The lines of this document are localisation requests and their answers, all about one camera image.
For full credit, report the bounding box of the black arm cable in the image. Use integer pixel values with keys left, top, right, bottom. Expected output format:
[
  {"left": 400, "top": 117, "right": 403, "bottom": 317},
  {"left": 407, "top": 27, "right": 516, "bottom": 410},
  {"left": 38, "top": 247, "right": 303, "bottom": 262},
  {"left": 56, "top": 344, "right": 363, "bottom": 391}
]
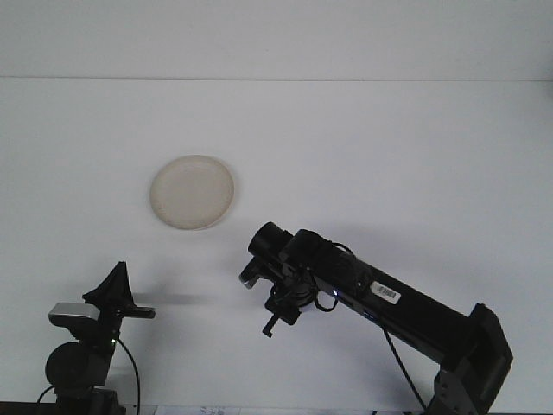
[
  {"left": 382, "top": 326, "right": 429, "bottom": 412},
  {"left": 114, "top": 336, "right": 143, "bottom": 412}
]

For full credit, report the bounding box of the pale round plate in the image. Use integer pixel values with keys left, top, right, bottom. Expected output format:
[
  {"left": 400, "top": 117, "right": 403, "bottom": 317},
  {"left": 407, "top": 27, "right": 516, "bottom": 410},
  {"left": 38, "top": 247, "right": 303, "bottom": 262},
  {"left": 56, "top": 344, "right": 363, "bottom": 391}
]
[{"left": 149, "top": 154, "right": 237, "bottom": 231}]

